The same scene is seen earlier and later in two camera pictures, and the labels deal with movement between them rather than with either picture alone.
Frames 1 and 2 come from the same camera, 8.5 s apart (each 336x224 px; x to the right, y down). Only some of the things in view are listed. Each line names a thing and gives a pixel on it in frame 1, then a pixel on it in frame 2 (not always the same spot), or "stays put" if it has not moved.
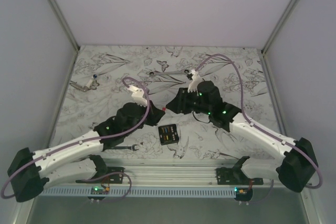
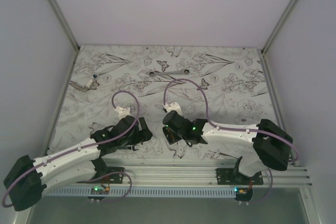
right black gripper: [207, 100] -> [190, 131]
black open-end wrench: [132, 147] stays put
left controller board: [98, 190] stays put
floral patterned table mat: [101, 77] stays put
